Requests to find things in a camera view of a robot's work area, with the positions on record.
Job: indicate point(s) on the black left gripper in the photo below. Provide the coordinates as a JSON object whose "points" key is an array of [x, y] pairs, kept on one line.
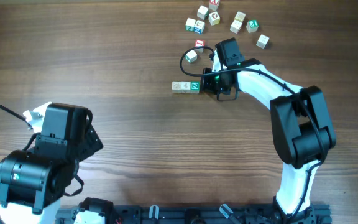
{"points": [[91, 144]]}

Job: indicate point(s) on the wooden block animal drawing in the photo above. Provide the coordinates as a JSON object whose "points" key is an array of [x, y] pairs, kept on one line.
{"points": [[235, 26]]}

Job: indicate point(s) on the wooden block red X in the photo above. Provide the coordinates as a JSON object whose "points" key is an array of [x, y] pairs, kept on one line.
{"points": [[214, 4]]}

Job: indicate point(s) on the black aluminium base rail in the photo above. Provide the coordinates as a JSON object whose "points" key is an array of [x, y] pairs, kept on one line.
{"points": [[93, 210]]}

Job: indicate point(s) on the wooden block green Z top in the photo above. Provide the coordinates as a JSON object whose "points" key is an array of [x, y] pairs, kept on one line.
{"points": [[195, 87]]}

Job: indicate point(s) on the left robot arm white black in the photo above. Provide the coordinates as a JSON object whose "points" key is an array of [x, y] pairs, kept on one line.
{"points": [[34, 179]]}

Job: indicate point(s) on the wooden block green Y side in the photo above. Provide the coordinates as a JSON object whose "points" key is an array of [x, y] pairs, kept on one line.
{"points": [[191, 56]]}

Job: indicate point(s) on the wooden block green Z side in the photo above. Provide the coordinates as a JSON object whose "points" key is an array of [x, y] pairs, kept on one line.
{"points": [[190, 24]]}

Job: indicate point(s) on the wooden block green E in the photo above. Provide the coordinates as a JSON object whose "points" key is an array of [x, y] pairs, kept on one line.
{"points": [[252, 26]]}

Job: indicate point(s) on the wooden block yellow side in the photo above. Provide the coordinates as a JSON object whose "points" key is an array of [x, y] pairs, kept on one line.
{"points": [[240, 16]]}

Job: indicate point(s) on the wooden block blue 2 side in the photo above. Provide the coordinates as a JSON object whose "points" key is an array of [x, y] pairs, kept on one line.
{"points": [[199, 27]]}

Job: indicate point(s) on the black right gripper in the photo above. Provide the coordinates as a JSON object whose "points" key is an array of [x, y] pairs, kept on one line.
{"points": [[206, 86]]}

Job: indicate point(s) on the wooden block soccer ball yellow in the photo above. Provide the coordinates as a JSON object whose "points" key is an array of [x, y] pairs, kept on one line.
{"points": [[214, 18]]}

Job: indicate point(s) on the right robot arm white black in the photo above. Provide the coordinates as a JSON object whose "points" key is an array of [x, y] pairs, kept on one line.
{"points": [[302, 129]]}

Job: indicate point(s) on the plain wooden block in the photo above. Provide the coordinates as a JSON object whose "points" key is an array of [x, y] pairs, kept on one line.
{"points": [[262, 41]]}

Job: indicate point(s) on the wooden block number 4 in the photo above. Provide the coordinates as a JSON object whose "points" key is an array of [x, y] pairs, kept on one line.
{"points": [[185, 87]]}

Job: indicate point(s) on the wooden block red top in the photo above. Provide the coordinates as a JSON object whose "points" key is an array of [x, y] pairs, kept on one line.
{"points": [[199, 43]]}

